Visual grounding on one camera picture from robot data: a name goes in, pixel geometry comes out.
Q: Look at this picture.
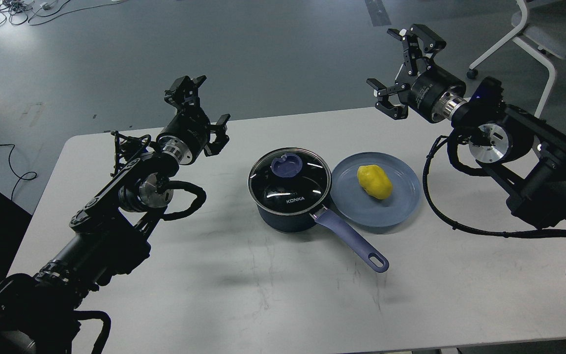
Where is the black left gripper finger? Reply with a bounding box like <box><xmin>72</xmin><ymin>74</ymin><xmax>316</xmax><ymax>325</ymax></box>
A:
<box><xmin>204</xmin><ymin>114</ymin><xmax>231</xmax><ymax>157</ymax></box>
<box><xmin>164</xmin><ymin>75</ymin><xmax>207</xmax><ymax>112</ymax></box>

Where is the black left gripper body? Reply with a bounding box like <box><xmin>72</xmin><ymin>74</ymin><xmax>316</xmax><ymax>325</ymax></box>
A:
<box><xmin>157</xmin><ymin>108</ymin><xmax>215</xmax><ymax>165</ymax></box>

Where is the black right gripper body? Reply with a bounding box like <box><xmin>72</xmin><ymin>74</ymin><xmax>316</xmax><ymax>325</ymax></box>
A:
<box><xmin>407</xmin><ymin>67</ymin><xmax>466</xmax><ymax>123</ymax></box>

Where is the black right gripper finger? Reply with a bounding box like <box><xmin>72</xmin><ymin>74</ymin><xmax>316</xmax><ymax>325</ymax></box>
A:
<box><xmin>367</xmin><ymin>78</ymin><xmax>410</xmax><ymax>119</ymax></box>
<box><xmin>387</xmin><ymin>23</ymin><xmax>447</xmax><ymax>79</ymax></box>

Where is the glass pot lid blue knob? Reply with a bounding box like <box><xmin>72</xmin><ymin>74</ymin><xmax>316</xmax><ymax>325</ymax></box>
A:
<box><xmin>248</xmin><ymin>147</ymin><xmax>332</xmax><ymax>216</ymax></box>

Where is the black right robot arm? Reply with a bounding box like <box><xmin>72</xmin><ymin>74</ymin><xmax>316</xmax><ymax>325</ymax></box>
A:
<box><xmin>368</xmin><ymin>24</ymin><xmax>566</xmax><ymax>315</ymax></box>

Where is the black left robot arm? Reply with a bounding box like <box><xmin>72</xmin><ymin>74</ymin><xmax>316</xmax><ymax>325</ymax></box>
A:
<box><xmin>0</xmin><ymin>75</ymin><xmax>230</xmax><ymax>354</ymax></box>

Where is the blue round plate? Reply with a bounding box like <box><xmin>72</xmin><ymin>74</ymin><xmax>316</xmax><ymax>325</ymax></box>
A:
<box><xmin>331</xmin><ymin>152</ymin><xmax>422</xmax><ymax>228</ymax></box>

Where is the dark blue saucepan purple handle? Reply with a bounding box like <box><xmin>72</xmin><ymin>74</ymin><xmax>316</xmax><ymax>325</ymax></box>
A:
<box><xmin>248</xmin><ymin>147</ymin><xmax>390</xmax><ymax>273</ymax></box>

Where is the white frame grey chair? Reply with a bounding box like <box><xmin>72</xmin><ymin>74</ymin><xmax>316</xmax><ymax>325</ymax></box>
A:
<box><xmin>466</xmin><ymin>0</ymin><xmax>566</xmax><ymax>118</ymax></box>

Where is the cable bundle on floor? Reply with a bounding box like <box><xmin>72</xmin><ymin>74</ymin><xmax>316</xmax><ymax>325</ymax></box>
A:
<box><xmin>0</xmin><ymin>0</ymin><xmax>126</xmax><ymax>32</ymax></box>

